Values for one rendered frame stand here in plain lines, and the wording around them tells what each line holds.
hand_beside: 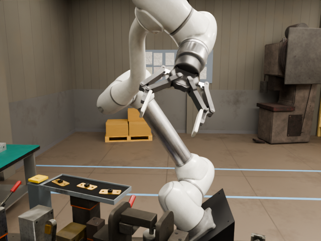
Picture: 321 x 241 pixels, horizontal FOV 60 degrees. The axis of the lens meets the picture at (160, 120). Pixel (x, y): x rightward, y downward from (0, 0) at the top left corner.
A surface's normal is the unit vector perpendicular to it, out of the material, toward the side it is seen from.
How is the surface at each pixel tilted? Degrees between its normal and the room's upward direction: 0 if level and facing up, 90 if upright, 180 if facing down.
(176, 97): 90
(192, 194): 55
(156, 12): 123
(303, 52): 90
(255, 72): 90
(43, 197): 90
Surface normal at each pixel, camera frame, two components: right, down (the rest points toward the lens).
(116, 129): 0.18, 0.18
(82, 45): -0.06, 0.19
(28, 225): -0.39, 0.18
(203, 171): 0.62, -0.27
